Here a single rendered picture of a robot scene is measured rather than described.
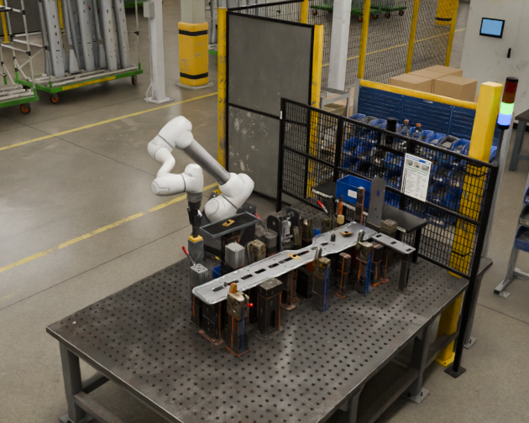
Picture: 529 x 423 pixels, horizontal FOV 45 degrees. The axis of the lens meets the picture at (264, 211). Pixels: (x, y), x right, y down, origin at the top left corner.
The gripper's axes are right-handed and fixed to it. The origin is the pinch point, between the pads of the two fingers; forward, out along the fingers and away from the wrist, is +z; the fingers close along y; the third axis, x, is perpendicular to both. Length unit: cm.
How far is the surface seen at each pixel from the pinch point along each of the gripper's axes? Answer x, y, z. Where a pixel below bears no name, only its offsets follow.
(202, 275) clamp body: -10.4, 21.1, 15.8
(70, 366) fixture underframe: -74, -23, 74
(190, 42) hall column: 450, -644, 38
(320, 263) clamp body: 52, 52, 17
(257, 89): 219, -199, -9
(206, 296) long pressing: -18.5, 35.9, 19.0
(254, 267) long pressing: 22.0, 28.2, 19.0
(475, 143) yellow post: 154, 80, -45
